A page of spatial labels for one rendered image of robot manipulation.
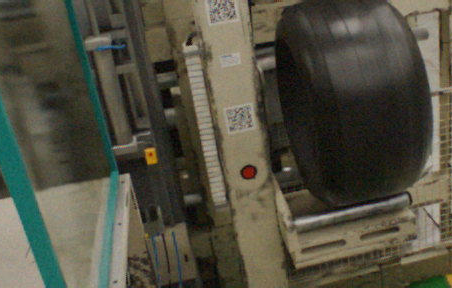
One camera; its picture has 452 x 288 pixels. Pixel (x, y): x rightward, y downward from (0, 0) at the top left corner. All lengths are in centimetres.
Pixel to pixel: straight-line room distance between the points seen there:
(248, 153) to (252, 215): 19
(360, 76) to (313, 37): 15
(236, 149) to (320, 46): 36
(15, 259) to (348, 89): 77
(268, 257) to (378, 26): 74
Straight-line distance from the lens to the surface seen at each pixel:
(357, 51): 136
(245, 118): 147
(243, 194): 157
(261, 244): 167
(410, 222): 166
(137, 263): 130
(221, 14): 139
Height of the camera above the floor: 180
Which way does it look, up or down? 24 degrees down
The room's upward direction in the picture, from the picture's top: 7 degrees counter-clockwise
